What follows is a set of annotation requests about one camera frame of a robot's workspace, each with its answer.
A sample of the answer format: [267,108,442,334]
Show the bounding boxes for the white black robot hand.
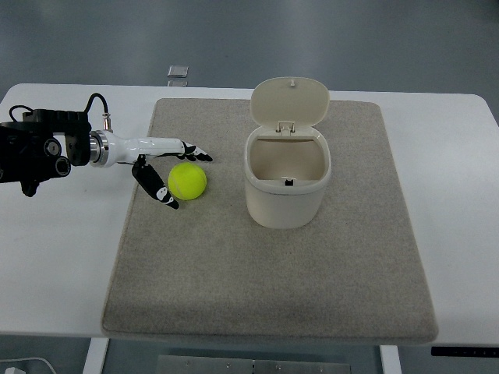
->
[90,130,212,210]

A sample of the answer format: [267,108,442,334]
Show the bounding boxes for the yellow tennis ball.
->
[167,162,207,201]

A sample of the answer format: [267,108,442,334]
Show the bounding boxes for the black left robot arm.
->
[1,93,111,197]

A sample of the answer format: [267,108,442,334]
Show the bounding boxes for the lower silver floor plate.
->
[167,80,188,87]

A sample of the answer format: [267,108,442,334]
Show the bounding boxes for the silver floor plate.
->
[167,65,189,79]
[167,80,188,87]

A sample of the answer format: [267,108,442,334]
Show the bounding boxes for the upper silver floor plate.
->
[167,65,189,79]

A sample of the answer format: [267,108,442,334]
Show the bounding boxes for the beige felt mat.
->
[101,98,438,344]

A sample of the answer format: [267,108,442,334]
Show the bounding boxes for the beige bin with lid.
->
[243,77,332,229]

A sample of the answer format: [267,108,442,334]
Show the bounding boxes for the white left table leg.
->
[83,338,109,374]

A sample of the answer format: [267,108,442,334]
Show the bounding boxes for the white table leg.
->
[83,338,109,374]
[380,345,402,374]

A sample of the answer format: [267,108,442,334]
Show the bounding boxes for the white right table leg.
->
[380,345,402,374]

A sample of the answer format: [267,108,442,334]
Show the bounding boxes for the black table control panel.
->
[430,346,499,358]

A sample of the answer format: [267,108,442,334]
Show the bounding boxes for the grey metal base plate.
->
[156,355,352,374]

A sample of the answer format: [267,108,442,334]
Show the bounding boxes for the white device with cable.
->
[1,357,57,374]

